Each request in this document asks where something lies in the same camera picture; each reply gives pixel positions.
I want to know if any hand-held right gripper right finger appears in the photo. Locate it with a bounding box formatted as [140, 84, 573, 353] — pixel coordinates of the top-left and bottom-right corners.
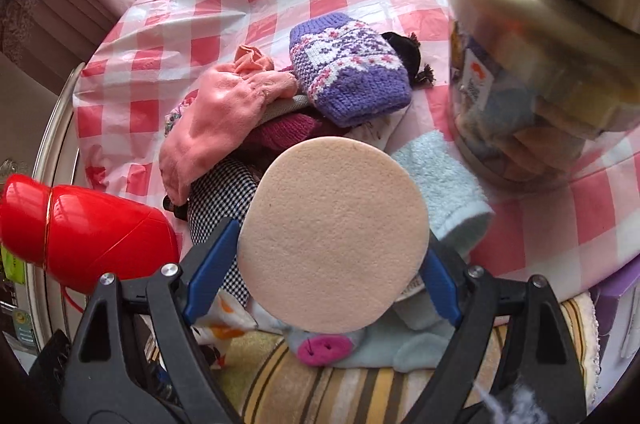
[420, 236, 588, 424]

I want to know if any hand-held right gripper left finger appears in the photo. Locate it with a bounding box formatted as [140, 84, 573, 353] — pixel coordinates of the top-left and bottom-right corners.
[60, 218, 251, 424]

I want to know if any light blue terry sock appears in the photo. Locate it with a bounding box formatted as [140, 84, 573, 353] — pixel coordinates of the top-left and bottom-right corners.
[390, 130, 493, 255]

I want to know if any round beige sponge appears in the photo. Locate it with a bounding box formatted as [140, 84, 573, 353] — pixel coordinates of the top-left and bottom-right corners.
[236, 136, 431, 335]

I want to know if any pink fleece cloth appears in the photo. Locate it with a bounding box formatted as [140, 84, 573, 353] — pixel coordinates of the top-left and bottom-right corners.
[159, 45, 299, 206]

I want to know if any purple cardboard box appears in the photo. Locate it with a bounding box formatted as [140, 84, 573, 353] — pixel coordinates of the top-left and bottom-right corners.
[590, 261, 640, 365]

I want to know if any white cloth with orange print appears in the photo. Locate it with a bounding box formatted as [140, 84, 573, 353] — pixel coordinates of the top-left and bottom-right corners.
[192, 294, 281, 355]

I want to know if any black white houndstooth cloth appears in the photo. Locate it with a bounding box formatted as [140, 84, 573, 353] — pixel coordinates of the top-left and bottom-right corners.
[187, 158, 261, 309]

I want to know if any pale blue pig nose sock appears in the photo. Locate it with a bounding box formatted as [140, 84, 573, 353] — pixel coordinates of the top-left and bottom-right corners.
[285, 294, 461, 372]

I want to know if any red plastic bottle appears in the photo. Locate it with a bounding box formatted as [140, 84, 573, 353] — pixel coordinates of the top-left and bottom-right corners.
[0, 174, 180, 295]

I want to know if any maroon knit cloth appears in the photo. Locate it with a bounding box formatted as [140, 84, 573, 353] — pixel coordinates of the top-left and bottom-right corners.
[250, 111, 346, 159]

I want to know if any striped plush cushion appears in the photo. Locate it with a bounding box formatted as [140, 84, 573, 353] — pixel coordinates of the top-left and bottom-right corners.
[215, 294, 601, 424]

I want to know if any white floral cloth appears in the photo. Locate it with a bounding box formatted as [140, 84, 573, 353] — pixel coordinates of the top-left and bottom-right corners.
[345, 109, 401, 149]

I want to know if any grey cloth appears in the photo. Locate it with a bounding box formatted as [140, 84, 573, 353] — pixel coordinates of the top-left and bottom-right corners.
[260, 94, 312, 125]

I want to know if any glass jar with gold lid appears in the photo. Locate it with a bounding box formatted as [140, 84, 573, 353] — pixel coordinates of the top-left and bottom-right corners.
[445, 0, 640, 195]

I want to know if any white round table rim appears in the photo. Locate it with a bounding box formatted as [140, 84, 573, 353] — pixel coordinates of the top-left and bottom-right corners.
[27, 64, 86, 355]

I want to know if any black knit cloth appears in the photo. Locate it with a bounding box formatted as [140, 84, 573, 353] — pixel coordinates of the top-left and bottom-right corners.
[382, 32, 436, 87]

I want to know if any purple patterned knit hat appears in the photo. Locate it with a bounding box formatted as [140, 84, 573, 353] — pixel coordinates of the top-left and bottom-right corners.
[289, 12, 413, 128]

